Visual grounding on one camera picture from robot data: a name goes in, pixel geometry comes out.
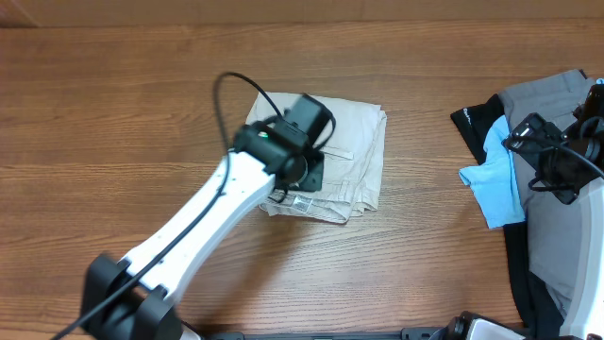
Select light blue garment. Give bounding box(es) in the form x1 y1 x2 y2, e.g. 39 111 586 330
451 93 526 229

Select grey trousers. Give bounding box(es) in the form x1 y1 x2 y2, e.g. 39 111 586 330
498 70 596 316

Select beige khaki shorts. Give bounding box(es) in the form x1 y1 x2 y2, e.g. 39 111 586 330
260 95 387 224

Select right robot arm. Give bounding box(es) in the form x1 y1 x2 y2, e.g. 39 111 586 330
503 83 603 339

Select black garment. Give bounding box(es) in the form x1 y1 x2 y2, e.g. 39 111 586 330
449 69 589 340

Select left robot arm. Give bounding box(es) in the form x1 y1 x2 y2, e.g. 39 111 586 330
75 120 324 340

